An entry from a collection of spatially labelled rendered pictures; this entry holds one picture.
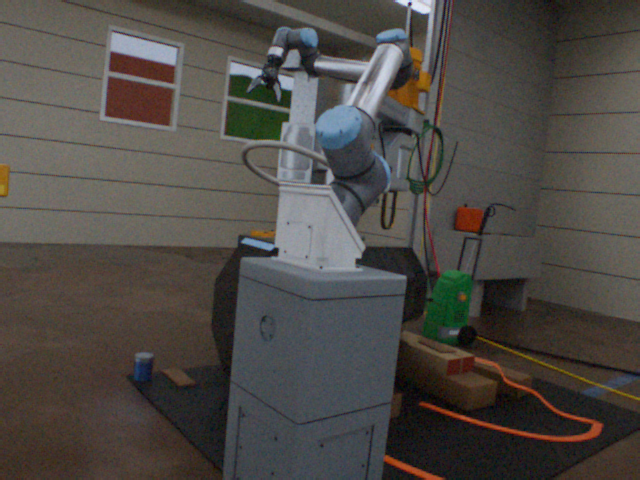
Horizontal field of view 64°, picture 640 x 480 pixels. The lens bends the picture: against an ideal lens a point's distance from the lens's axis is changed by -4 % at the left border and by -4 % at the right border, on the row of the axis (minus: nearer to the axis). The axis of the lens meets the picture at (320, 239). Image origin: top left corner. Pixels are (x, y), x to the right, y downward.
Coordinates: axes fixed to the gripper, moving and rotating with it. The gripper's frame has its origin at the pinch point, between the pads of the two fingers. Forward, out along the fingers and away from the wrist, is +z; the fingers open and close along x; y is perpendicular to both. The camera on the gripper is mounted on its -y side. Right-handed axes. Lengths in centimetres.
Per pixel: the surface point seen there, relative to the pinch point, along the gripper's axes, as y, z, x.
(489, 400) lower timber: -68, 99, 163
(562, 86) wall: -352, -342, 314
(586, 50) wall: -315, -379, 322
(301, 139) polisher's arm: -107, -36, 18
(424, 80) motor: -72, -86, 83
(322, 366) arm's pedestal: 67, 112, 52
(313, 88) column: -101, -72, 15
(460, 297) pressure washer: -176, 20, 171
